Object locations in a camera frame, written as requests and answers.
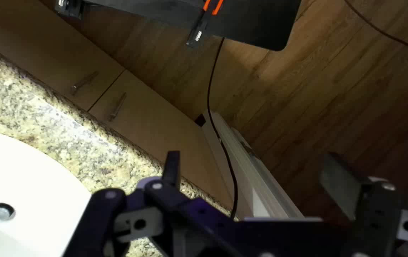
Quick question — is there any metal sink drain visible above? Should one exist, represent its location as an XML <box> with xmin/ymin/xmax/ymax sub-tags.
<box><xmin>0</xmin><ymin>202</ymin><xmax>17</xmax><ymax>223</ymax></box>

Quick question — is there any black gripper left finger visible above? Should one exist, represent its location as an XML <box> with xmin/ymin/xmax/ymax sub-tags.
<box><xmin>65</xmin><ymin>150</ymin><xmax>243</xmax><ymax>257</ymax></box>

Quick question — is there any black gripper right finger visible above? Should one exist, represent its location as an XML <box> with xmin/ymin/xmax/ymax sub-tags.
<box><xmin>319</xmin><ymin>153</ymin><xmax>403</xmax><ymax>257</ymax></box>

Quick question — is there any thin black floor cable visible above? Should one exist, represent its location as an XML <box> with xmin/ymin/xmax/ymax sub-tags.
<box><xmin>345</xmin><ymin>0</ymin><xmax>408</xmax><ymax>62</ymax></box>

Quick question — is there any white oval sink basin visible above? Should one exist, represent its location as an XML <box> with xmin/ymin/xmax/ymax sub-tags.
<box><xmin>0</xmin><ymin>127</ymin><xmax>94</xmax><ymax>257</ymax></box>

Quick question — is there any light wooden vanity cabinet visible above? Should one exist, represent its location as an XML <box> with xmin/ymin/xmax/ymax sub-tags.
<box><xmin>0</xmin><ymin>0</ymin><xmax>236</xmax><ymax>213</ymax></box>

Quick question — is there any metal cabinet door handle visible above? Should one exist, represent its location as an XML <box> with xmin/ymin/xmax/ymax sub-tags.
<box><xmin>106</xmin><ymin>92</ymin><xmax>128</xmax><ymax>123</ymax></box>
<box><xmin>68</xmin><ymin>70</ymin><xmax>99</xmax><ymax>96</ymax></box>

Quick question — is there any pale aluminium rail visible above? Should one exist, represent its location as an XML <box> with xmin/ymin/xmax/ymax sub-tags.
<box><xmin>199</xmin><ymin>110</ymin><xmax>325</xmax><ymax>223</ymax></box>

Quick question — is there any thick black power cable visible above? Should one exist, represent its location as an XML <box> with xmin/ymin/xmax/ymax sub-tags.
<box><xmin>205</xmin><ymin>36</ymin><xmax>239</xmax><ymax>222</ymax></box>

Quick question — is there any black robot cart platform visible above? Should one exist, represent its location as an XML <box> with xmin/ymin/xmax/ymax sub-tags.
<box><xmin>54</xmin><ymin>0</ymin><xmax>303</xmax><ymax>52</ymax></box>

